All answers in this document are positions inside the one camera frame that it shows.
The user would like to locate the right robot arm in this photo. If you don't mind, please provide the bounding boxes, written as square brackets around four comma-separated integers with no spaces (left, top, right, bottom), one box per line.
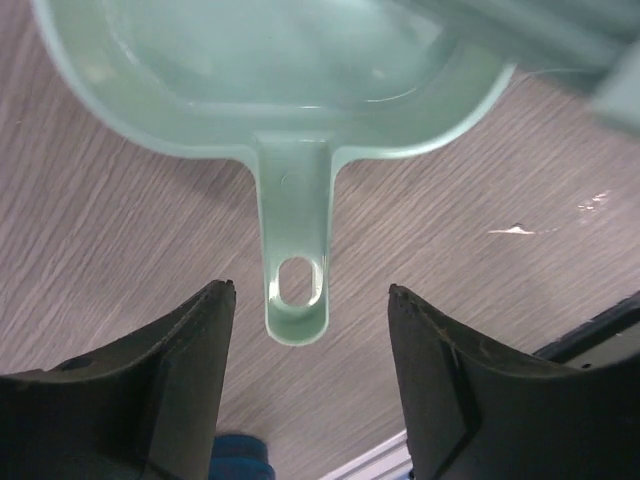
[534,292,639,370]

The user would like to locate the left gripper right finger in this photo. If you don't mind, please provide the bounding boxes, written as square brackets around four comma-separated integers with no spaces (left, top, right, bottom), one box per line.
[388,285,639,479]

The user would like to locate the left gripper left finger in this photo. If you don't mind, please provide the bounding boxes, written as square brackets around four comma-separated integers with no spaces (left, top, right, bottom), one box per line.
[1,281,236,479]

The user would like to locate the blue object below table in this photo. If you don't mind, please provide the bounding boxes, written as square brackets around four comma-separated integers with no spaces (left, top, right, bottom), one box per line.
[208,433,276,480]

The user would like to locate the green dustpan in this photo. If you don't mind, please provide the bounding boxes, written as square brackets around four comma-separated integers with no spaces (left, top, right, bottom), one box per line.
[32,1,639,346]

